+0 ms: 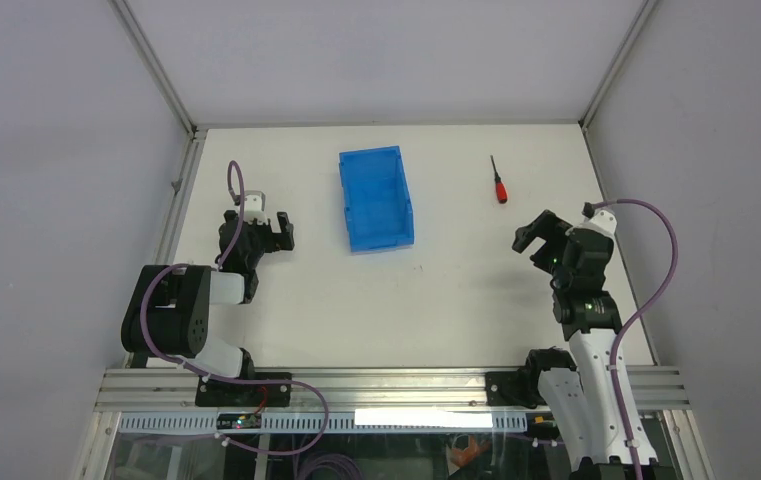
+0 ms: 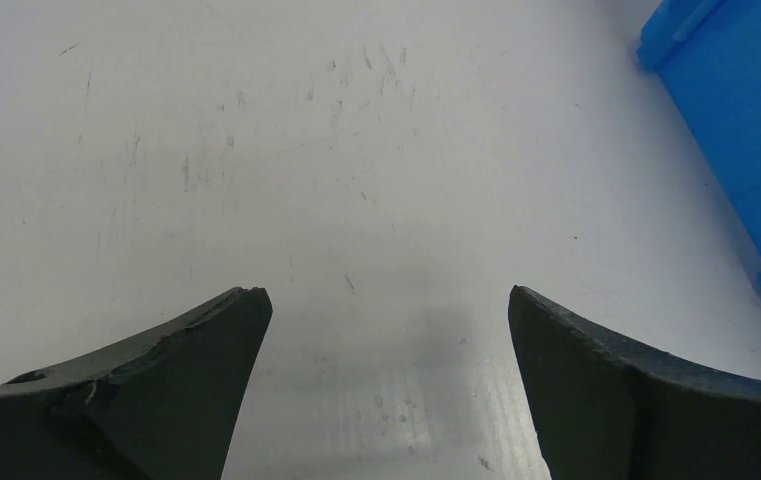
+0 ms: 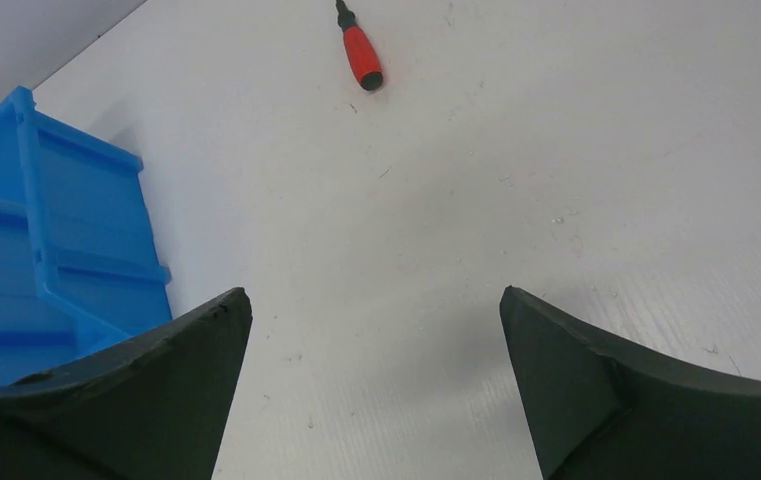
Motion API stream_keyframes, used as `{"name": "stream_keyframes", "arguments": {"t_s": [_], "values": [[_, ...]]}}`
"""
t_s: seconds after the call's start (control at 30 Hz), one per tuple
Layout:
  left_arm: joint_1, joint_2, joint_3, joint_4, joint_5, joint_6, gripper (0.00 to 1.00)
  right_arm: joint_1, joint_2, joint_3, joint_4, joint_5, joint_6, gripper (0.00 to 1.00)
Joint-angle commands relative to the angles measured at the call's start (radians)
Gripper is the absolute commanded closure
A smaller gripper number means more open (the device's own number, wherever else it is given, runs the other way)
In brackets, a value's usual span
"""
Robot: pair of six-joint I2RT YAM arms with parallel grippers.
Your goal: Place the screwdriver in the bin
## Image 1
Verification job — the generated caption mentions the red handled screwdriver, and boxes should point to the red handled screwdriver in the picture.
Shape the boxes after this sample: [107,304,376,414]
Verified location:
[490,155,508,205]

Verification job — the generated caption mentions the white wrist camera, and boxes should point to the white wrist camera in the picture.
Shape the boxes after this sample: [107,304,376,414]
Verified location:
[575,205,617,240]
[238,190,270,225]

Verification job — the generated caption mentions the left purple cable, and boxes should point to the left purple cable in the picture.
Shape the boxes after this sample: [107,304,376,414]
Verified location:
[139,160,330,480]

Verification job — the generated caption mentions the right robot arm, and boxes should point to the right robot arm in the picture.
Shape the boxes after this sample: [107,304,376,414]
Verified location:
[512,208,677,479]

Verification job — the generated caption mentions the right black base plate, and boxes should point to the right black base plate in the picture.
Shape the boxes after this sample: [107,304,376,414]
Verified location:
[484,367,545,409]

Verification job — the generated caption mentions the aluminium front rail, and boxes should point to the aluminium front rail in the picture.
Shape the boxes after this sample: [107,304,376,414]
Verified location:
[93,365,691,415]

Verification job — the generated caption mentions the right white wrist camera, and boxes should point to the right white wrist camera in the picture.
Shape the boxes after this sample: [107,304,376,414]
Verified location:
[575,205,617,240]

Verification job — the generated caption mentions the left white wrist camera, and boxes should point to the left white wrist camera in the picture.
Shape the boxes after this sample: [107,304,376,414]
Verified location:
[238,190,270,225]

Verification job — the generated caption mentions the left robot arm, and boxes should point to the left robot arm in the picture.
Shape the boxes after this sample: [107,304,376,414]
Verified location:
[120,210,294,382]

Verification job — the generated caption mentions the right aluminium frame post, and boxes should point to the right aluminium frame post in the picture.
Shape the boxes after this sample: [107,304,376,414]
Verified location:
[579,0,659,133]

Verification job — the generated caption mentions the white slotted cable duct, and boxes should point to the white slotted cable duct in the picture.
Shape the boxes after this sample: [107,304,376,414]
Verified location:
[118,408,528,436]

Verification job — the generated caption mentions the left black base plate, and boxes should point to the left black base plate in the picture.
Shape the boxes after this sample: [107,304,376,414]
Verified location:
[194,371,292,409]

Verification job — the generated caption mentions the aluminium frame post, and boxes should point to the aluminium frame post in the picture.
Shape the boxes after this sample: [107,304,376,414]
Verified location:
[579,0,659,133]
[108,0,197,137]

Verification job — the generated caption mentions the blue plastic bin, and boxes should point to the blue plastic bin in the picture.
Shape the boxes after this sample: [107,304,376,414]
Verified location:
[339,146,415,253]

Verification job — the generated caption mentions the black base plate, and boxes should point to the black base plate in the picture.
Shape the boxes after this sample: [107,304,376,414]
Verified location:
[194,371,292,409]
[484,367,545,409]

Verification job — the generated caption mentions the orange object under table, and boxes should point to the orange object under table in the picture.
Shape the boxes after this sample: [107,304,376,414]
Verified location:
[445,434,492,474]

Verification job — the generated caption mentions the left aluminium frame post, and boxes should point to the left aluminium frame post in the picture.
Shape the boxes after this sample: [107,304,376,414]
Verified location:
[108,0,197,137]

